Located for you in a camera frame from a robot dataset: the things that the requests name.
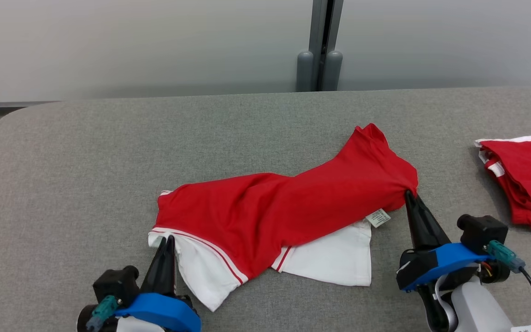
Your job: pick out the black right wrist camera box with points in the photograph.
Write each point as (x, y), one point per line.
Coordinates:
(482, 233)

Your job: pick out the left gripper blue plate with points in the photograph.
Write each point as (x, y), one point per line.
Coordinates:
(159, 311)

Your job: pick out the grey metal partition post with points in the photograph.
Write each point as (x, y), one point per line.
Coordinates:
(325, 37)

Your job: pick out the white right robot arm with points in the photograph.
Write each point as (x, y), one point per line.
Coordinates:
(477, 309)

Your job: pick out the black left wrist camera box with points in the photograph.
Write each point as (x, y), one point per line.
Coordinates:
(115, 283)

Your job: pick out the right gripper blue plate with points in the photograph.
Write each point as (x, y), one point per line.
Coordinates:
(450, 258)

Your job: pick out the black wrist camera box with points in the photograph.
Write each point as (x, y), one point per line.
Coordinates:
(115, 283)
(482, 233)

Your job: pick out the grey cylindrical post bumper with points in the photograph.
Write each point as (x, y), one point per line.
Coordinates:
(305, 71)
(333, 70)

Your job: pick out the red white sports shirt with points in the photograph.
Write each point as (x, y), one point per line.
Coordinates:
(270, 207)

